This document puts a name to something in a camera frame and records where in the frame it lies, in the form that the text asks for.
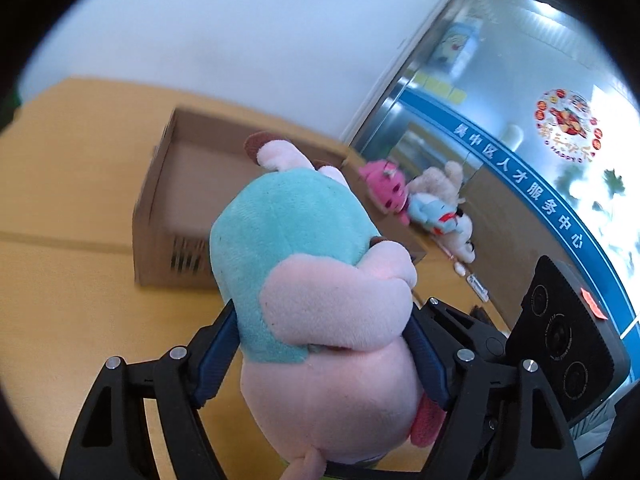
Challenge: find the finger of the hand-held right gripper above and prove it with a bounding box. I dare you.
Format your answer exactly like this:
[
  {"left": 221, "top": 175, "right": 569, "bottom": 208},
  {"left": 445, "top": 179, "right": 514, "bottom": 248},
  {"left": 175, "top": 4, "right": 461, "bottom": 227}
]
[{"left": 420, "top": 297, "right": 511, "bottom": 361}]

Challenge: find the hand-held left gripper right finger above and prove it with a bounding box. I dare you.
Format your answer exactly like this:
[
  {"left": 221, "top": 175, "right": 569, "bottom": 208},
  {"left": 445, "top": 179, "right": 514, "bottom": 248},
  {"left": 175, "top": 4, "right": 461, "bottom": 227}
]
[{"left": 406, "top": 316, "right": 586, "bottom": 480}]

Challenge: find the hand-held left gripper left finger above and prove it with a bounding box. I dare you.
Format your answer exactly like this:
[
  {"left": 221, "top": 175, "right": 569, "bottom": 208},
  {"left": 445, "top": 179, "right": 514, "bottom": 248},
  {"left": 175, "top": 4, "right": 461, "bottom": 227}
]
[{"left": 60, "top": 301, "right": 241, "bottom": 480}]

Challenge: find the pink pig plush teal shirt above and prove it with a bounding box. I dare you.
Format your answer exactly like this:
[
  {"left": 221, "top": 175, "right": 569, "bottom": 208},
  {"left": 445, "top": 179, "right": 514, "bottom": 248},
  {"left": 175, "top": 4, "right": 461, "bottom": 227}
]
[{"left": 209, "top": 131, "right": 448, "bottom": 480}]

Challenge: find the brown cardboard box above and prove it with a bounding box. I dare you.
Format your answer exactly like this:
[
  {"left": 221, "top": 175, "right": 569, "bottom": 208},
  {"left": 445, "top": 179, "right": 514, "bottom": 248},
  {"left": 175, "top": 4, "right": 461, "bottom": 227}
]
[{"left": 131, "top": 106, "right": 431, "bottom": 291}]

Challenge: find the wooden desktop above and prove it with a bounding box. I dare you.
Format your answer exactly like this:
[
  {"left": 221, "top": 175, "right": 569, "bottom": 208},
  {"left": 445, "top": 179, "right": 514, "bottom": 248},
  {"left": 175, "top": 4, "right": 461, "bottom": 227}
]
[{"left": 0, "top": 76, "right": 516, "bottom": 480}]

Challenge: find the light blue plush toy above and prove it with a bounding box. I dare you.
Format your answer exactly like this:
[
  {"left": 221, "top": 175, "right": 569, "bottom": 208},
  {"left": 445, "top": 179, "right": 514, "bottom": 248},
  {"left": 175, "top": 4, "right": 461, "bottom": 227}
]
[{"left": 407, "top": 192, "right": 463, "bottom": 236}]

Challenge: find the beige plush toy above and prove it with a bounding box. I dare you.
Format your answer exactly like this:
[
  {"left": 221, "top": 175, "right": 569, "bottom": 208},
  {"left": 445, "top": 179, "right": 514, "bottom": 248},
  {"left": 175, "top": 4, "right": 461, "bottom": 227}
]
[{"left": 407, "top": 160, "right": 477, "bottom": 264}]

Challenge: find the magenta plush toy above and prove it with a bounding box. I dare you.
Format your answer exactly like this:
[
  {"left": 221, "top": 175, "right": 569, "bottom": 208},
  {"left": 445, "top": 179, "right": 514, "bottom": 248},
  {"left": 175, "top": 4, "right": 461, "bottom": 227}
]
[{"left": 357, "top": 159, "right": 412, "bottom": 226}]

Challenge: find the round red door sticker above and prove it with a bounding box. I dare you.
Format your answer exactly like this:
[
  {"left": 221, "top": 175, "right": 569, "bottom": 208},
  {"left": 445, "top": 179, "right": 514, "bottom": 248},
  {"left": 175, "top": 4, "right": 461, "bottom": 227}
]
[{"left": 535, "top": 87, "right": 604, "bottom": 163}]

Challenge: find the glass door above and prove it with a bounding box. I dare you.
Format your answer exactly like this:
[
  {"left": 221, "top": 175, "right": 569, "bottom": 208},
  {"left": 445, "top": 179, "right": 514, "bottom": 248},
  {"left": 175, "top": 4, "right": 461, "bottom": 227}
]
[{"left": 344, "top": 0, "right": 640, "bottom": 337}]

